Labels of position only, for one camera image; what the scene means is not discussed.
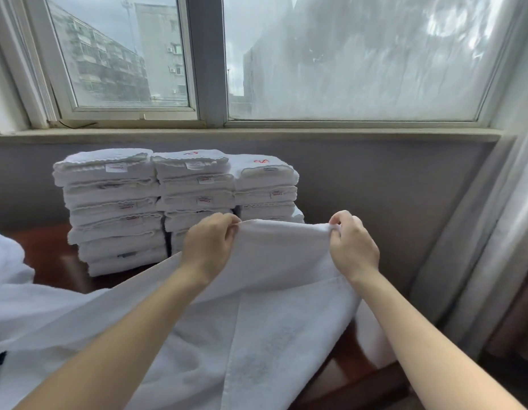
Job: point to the person's left hand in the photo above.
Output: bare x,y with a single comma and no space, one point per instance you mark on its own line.
206,249

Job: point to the person's right hand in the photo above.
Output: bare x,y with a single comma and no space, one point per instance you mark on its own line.
355,249

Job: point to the person's right fingers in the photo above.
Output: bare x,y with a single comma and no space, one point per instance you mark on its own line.
341,221

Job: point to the person's left fingers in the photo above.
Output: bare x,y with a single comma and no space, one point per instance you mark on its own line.
224,222

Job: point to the white towel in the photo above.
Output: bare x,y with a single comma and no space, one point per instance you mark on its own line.
264,320

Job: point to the person's right forearm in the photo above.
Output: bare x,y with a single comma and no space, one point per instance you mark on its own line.
422,350

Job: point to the person's left forearm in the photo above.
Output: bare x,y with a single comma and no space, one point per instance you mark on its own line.
118,350

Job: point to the grey windowsill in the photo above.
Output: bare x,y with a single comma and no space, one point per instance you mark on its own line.
246,135

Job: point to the stack of folded white towels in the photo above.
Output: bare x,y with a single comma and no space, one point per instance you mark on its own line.
131,200

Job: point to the white sheer curtain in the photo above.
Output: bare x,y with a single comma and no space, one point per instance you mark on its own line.
481,234

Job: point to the pale tall building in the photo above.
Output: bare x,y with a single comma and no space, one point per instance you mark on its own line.
161,51

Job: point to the grey apartment building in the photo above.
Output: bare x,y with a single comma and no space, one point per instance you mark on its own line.
101,68

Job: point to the brown drape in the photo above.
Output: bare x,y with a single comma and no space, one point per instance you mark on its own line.
518,320

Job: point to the pile of loose white linen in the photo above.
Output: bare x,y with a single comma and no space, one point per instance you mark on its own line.
16,303

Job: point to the white window frame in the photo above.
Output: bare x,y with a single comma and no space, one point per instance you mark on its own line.
208,59

